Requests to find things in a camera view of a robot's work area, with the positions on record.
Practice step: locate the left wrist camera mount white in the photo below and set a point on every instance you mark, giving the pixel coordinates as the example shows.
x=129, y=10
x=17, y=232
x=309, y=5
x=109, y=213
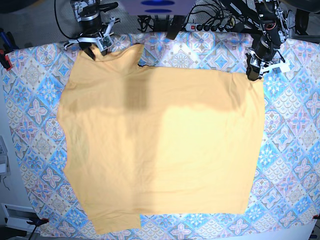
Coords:
x=283, y=66

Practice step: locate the white box left lower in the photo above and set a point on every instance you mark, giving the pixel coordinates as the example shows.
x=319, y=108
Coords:
x=16, y=217

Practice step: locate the red clamp left upper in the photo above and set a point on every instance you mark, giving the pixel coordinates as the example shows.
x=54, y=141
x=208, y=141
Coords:
x=5, y=61

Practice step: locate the blue handled tool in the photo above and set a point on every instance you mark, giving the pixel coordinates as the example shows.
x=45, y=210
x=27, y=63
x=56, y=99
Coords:
x=9, y=43

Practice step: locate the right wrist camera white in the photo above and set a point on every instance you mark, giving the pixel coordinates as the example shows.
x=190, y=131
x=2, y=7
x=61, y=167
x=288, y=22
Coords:
x=104, y=43

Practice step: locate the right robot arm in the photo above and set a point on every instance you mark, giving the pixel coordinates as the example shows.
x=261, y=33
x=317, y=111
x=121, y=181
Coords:
x=88, y=13

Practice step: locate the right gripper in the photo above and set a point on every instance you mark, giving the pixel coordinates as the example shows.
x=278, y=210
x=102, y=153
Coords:
x=92, y=34

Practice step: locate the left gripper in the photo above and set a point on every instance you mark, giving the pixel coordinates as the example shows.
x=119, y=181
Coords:
x=259, y=55

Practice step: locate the white power strip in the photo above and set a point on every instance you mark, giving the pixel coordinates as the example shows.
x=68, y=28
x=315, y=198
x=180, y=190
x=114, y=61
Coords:
x=197, y=27

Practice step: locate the yellow T-shirt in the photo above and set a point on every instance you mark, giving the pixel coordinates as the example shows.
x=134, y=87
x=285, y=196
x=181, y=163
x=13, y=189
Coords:
x=145, y=140

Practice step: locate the patterned blue tablecloth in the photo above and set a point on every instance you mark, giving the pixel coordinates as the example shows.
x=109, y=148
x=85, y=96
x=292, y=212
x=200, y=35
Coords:
x=286, y=190

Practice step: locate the black mount post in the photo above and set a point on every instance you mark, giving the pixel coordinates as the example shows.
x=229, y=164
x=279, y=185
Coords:
x=175, y=26

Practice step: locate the grey camera mount plate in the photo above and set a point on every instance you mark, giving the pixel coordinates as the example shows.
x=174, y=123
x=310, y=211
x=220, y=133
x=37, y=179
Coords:
x=158, y=7

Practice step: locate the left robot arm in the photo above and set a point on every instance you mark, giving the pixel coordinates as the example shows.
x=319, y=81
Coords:
x=273, y=25

